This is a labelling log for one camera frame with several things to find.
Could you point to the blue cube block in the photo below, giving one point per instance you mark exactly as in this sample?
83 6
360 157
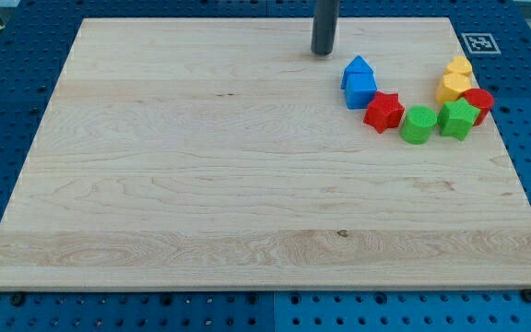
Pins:
359 90

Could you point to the blue triangle block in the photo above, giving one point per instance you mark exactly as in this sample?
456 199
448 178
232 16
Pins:
357 66

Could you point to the light wooden board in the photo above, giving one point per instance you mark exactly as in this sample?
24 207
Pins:
218 154

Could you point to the red star block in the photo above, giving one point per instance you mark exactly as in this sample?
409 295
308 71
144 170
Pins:
384 111

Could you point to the green cylinder block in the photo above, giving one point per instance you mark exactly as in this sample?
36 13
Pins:
418 125

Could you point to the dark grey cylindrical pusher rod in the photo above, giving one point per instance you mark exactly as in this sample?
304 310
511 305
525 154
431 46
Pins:
325 17

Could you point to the green star block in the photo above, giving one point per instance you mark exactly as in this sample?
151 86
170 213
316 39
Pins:
456 118

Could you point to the yellow hexagon block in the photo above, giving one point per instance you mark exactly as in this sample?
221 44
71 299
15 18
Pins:
451 87

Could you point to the yellow heart block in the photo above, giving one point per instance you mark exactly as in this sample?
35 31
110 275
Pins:
459 65

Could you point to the red cylinder block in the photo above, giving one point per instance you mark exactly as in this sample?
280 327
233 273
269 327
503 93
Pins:
481 99

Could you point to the white fiducial marker tag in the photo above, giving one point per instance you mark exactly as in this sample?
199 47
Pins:
480 43

